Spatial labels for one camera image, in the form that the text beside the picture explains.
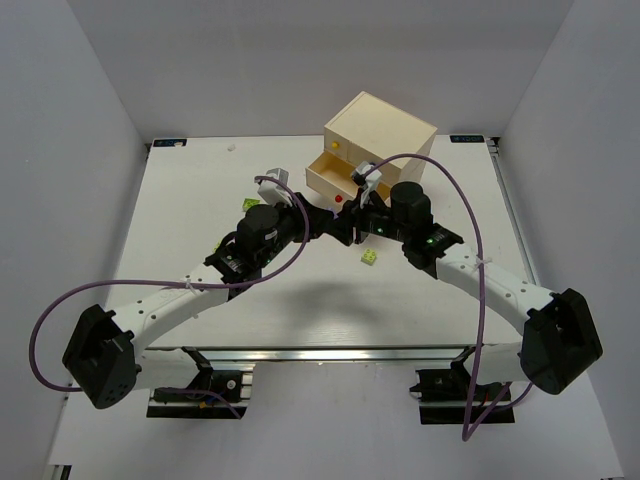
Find pale lime square lego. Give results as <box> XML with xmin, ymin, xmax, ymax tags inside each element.
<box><xmin>361</xmin><ymin>248</ymin><xmax>377</xmax><ymax>266</ymax></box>

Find red knob drawer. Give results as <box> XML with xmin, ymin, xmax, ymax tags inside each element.
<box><xmin>305</xmin><ymin>151</ymin><xmax>400</xmax><ymax>206</ymax></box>

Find yellow knob drawer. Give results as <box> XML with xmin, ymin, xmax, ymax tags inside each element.
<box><xmin>324</xmin><ymin>127</ymin><xmax>350</xmax><ymax>161</ymax></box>

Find cream drawer cabinet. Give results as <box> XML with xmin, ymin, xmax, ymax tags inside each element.
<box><xmin>322</xmin><ymin>90</ymin><xmax>438</xmax><ymax>186</ymax></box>

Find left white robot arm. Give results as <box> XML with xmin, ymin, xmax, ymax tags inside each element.
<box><xmin>62</xmin><ymin>194</ymin><xmax>353</xmax><ymax>409</ymax></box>

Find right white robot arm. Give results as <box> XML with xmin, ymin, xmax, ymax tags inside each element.
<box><xmin>340</xmin><ymin>182</ymin><xmax>603</xmax><ymax>395</ymax></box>

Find lime printed lego brick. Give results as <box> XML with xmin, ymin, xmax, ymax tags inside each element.
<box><xmin>242</xmin><ymin>198</ymin><xmax>261</xmax><ymax>212</ymax></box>

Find right blue label sticker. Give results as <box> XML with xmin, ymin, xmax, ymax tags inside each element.
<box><xmin>449</xmin><ymin>134</ymin><xmax>485</xmax><ymax>144</ymax></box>

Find blue label sticker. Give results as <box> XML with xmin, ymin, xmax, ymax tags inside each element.
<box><xmin>152</xmin><ymin>139</ymin><xmax>187</xmax><ymax>148</ymax></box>
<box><xmin>449</xmin><ymin>134</ymin><xmax>485</xmax><ymax>144</ymax></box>

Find left blue label sticker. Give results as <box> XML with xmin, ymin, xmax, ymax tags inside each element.
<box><xmin>152</xmin><ymin>139</ymin><xmax>187</xmax><ymax>148</ymax></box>

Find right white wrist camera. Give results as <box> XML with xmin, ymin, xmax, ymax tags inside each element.
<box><xmin>351</xmin><ymin>162</ymin><xmax>382</xmax><ymax>208</ymax></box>

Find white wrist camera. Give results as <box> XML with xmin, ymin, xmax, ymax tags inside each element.
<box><xmin>351</xmin><ymin>162</ymin><xmax>382</xmax><ymax>208</ymax></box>
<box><xmin>254</xmin><ymin>168</ymin><xmax>292</xmax><ymax>206</ymax></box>

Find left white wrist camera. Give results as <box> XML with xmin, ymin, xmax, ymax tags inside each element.
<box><xmin>254</xmin><ymin>168</ymin><xmax>292</xmax><ymax>206</ymax></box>

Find aluminium front rail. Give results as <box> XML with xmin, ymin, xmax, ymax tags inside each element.
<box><xmin>89</xmin><ymin>344</ymin><xmax>569</xmax><ymax>364</ymax></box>

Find aluminium rail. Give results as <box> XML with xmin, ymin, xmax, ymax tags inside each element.
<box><xmin>89</xmin><ymin>344</ymin><xmax>569</xmax><ymax>364</ymax></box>
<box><xmin>487</xmin><ymin>135</ymin><xmax>560</xmax><ymax>346</ymax></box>

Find aluminium right rail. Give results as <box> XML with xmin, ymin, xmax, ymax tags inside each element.
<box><xmin>487</xmin><ymin>135</ymin><xmax>560</xmax><ymax>346</ymax></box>

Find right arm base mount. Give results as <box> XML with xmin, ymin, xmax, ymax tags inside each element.
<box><xmin>409</xmin><ymin>369</ymin><xmax>503</xmax><ymax>426</ymax></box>

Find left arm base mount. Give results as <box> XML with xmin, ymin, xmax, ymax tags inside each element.
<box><xmin>146</xmin><ymin>364</ymin><xmax>253</xmax><ymax>420</ymax></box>

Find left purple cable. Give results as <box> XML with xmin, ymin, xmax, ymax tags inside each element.
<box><xmin>28</xmin><ymin>175</ymin><xmax>311</xmax><ymax>419</ymax></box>

